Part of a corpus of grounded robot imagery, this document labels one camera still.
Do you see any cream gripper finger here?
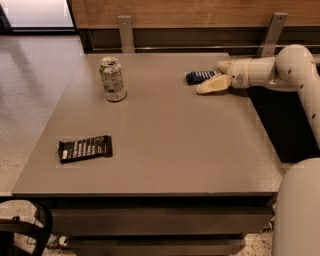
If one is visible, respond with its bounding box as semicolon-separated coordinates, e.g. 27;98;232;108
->
196;74;231;95
218;60;233;74

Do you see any blue rxbar blueberry bar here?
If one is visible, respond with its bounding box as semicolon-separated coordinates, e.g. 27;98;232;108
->
185;71;216;85

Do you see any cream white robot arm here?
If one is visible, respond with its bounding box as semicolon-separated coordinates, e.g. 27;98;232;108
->
197;44;320;256

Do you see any black rxbar chocolate bar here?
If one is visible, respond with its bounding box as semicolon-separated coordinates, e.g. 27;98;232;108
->
58;135;113;164

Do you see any green white soda can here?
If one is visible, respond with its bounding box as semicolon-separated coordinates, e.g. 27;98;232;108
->
99;57;127;102

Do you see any grey upper drawer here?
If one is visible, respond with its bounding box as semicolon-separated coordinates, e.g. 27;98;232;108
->
52;207;273;236

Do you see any grey drawer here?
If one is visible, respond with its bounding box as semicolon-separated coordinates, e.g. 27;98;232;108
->
52;207;273;236
71;239;245;256

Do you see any grey lower drawer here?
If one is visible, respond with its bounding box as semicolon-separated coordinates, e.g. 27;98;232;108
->
71;239;245;256

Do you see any black chair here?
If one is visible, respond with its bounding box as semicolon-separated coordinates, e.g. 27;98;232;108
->
0;201;53;256

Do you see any right metal bracket post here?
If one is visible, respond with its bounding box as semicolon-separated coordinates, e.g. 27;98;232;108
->
256;12;288;57

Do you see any metal bracket post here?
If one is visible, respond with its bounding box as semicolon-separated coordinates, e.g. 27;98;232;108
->
256;12;288;57
117;15;135;53

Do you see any horizontal metal rail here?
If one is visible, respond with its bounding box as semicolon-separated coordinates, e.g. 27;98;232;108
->
92;45;320;53

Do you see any left metal bracket post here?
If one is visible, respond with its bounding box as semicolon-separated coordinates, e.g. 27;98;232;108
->
117;15;135;53

